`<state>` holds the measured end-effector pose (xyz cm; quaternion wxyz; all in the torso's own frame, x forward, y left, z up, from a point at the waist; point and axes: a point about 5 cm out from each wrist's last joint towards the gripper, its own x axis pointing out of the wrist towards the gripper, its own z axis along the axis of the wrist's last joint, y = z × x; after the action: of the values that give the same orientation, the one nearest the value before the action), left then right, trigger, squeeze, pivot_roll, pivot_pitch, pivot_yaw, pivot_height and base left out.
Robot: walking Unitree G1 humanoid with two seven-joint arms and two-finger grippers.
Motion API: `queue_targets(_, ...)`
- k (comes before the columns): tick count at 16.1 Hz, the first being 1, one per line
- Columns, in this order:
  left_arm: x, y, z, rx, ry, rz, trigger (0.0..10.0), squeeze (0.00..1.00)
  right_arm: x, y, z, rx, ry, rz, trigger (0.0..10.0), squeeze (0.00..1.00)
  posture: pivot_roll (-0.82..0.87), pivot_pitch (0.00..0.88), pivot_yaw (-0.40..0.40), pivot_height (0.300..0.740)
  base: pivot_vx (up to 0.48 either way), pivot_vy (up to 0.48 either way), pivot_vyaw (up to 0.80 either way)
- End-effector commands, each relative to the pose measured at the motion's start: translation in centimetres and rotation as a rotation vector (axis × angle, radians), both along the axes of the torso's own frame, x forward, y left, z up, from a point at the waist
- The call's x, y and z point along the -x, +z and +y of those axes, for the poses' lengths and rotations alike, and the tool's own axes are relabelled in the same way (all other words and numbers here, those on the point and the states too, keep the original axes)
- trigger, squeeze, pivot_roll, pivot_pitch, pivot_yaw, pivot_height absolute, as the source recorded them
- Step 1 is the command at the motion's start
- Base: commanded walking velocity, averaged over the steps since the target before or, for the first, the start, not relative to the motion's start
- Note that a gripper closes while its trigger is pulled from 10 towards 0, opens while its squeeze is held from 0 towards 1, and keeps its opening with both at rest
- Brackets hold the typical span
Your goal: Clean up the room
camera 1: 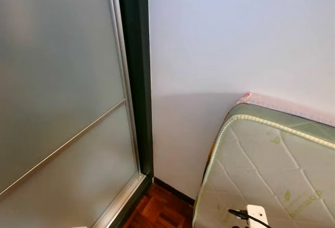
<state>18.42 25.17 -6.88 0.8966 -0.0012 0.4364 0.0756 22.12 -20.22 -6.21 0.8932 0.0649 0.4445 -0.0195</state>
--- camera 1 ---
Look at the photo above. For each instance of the pink foam board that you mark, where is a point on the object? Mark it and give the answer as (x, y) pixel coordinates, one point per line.
(293, 110)

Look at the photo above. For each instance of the quilted white green mattress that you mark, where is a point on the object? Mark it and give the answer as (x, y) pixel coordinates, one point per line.
(261, 160)

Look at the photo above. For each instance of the dark baseboard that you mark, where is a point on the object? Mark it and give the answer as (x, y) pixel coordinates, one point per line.
(172, 190)

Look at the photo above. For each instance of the frosted glass sliding door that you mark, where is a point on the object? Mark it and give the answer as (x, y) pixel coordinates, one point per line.
(52, 81)

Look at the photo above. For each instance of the dark door frame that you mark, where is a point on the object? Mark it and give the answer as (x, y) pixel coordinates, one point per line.
(137, 81)

